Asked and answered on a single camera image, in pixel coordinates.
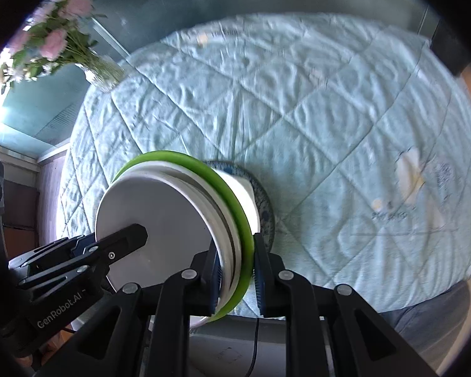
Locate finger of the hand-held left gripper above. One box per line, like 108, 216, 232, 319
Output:
8, 233, 97, 271
18, 223, 149, 295

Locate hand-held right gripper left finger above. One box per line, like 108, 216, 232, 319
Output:
37, 239, 224, 377

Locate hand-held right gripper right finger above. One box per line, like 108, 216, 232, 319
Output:
252, 233, 440, 377

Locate large white bowl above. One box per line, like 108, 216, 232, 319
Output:
116, 161, 242, 326

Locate green bowl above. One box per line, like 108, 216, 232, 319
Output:
112, 150, 257, 323

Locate blue patterned plate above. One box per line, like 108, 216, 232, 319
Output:
202, 159, 276, 252

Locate white dish with handles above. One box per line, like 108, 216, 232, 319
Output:
218, 171, 257, 232

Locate light blue quilted blanket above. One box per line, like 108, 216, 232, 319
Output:
58, 12, 471, 319

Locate person's grey trousers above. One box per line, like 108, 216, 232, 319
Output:
377, 281, 471, 370

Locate black cable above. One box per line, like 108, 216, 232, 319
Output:
248, 317, 260, 377

